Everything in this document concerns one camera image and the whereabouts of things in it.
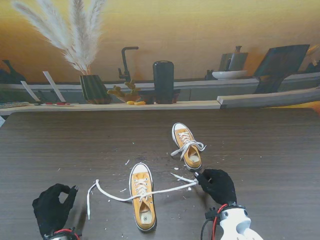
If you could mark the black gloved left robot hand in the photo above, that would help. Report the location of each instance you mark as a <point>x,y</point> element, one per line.
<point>50,210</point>

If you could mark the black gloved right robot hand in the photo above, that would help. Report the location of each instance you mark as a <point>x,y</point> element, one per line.
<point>220,187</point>

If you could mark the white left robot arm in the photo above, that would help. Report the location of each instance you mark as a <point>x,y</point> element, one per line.
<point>62,235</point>

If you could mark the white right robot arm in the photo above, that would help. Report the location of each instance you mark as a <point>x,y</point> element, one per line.
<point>237,222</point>

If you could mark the grey wooden plank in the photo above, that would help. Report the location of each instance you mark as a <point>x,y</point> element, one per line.
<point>262,98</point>

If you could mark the metal grid rack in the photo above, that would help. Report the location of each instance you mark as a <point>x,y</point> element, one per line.
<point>13,104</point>

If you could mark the white shallow bowl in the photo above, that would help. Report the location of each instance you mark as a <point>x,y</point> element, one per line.
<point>228,75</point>

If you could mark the small yellow lemon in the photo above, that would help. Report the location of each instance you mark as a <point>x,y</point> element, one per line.
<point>130,102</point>
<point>140,102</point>

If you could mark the tall black cylindrical container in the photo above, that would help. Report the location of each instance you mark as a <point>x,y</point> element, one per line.
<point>163,82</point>

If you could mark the short white slanted strip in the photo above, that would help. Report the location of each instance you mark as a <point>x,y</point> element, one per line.
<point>30,91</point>

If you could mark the long white slanted strip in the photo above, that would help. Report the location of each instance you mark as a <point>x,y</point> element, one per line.
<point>53,86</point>

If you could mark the grey metal pitcher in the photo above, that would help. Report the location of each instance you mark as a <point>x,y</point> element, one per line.
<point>237,61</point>

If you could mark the dark ribbed vase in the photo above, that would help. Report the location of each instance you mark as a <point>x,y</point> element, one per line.
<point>93,88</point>

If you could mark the dark tilted panel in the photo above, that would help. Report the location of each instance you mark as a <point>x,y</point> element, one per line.
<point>282,60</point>

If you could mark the black kitchen faucet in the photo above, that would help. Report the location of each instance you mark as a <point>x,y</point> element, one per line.
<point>124,65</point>

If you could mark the pale pampas grass plumes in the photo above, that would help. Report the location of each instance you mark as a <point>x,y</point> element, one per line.
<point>80,50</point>

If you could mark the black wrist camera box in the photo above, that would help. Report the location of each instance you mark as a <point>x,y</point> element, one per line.
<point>211,214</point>

